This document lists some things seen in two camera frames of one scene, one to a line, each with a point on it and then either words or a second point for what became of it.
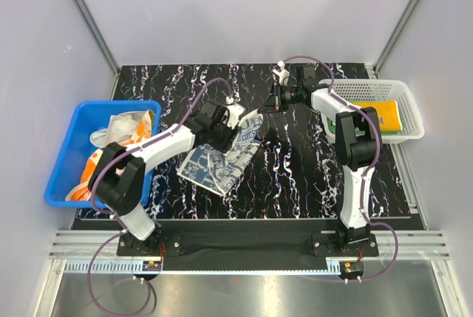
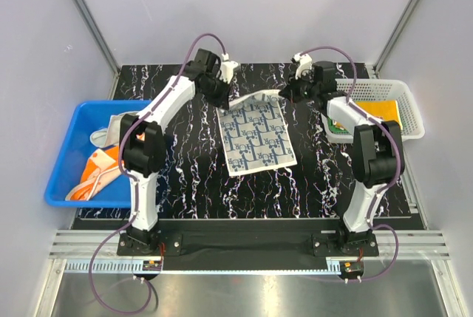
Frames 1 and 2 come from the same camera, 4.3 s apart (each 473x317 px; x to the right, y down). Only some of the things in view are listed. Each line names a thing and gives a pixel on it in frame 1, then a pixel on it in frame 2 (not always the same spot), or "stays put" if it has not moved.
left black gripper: x=224 y=145 → x=223 y=100
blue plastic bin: x=77 y=148 stays put
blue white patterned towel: x=219 y=171 → x=256 y=134
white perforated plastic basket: x=377 y=89 stays put
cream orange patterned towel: x=123 y=128 stays put
